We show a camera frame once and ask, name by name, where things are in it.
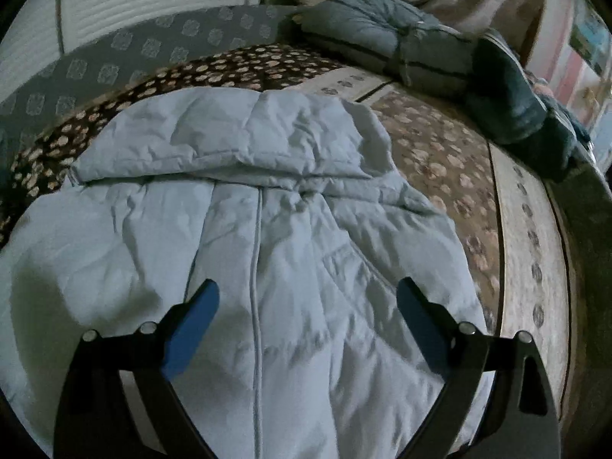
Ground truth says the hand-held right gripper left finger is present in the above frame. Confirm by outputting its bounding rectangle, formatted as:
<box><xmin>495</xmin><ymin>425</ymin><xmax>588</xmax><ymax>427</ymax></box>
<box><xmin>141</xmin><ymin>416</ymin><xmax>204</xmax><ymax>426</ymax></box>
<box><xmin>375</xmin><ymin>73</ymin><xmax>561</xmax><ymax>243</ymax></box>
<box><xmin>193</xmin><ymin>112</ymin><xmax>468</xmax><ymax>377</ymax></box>
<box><xmin>54</xmin><ymin>278</ymin><xmax>221</xmax><ymax>459</ymax></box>

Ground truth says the dark teal blanket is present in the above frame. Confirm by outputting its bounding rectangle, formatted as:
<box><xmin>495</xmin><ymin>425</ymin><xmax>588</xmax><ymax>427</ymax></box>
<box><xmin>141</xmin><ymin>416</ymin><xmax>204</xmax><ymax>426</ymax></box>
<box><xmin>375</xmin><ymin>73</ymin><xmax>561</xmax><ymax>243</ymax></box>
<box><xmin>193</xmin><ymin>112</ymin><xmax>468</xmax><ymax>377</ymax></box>
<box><xmin>466</xmin><ymin>29</ymin><xmax>594</xmax><ymax>183</ymax></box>

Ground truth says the grey floral bed rail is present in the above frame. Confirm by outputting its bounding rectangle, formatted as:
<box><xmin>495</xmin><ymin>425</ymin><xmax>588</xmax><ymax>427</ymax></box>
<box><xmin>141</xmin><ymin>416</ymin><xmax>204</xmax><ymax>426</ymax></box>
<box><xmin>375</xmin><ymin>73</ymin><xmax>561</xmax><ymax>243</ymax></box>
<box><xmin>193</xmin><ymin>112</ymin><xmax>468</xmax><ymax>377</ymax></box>
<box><xmin>545</xmin><ymin>153</ymin><xmax>612</xmax><ymax>443</ymax></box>
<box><xmin>0</xmin><ymin>5</ymin><xmax>308</xmax><ymax>150</ymax></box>

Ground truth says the multicoloured patterned quilt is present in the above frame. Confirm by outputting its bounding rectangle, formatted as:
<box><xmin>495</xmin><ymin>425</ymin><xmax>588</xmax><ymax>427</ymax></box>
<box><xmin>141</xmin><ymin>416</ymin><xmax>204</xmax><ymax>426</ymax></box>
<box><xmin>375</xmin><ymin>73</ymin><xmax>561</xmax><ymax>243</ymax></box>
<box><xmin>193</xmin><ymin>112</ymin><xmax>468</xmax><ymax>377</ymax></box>
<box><xmin>528</xmin><ymin>74</ymin><xmax>564</xmax><ymax>105</ymax></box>

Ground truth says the light blue puffer jacket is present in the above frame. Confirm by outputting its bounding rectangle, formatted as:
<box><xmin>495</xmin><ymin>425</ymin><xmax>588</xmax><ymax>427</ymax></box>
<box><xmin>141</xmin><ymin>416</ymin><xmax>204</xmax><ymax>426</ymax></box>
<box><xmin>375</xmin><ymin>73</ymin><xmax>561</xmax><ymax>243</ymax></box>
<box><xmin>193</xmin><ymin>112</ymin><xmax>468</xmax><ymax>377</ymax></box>
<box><xmin>0</xmin><ymin>87</ymin><xmax>495</xmax><ymax>459</ymax></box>

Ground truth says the grey-blue folded quilt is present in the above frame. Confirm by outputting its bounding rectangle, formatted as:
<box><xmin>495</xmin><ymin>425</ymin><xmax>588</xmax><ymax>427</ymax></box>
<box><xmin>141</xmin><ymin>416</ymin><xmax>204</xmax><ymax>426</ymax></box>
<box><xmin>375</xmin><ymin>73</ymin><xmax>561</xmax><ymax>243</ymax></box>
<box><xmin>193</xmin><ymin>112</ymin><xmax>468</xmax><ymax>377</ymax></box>
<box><xmin>294</xmin><ymin>0</ymin><xmax>485</xmax><ymax>99</ymax></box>

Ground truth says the wall poster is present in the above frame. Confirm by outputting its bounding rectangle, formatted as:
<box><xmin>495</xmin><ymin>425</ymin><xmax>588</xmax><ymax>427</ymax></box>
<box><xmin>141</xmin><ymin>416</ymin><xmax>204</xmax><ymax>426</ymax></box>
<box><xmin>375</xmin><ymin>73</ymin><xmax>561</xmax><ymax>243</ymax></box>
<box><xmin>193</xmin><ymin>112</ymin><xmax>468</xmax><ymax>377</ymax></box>
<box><xmin>568</xmin><ymin>0</ymin><xmax>612</xmax><ymax>78</ymax></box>

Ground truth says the floral bed blanket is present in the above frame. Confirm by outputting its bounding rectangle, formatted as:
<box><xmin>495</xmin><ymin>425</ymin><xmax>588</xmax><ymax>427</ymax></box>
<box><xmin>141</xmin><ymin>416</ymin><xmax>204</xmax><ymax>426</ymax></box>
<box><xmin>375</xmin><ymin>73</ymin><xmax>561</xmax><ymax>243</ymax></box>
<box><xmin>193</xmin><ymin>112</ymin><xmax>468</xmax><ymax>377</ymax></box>
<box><xmin>0</xmin><ymin>43</ymin><xmax>575</xmax><ymax>441</ymax></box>

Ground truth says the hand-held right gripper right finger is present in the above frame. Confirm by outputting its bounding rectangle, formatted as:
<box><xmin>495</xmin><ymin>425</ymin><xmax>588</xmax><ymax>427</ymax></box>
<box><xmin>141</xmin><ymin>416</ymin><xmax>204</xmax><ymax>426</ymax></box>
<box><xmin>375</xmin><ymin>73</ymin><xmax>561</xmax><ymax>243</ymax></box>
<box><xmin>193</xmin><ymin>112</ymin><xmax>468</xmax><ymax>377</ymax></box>
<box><xmin>397</xmin><ymin>276</ymin><xmax>561</xmax><ymax>459</ymax></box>

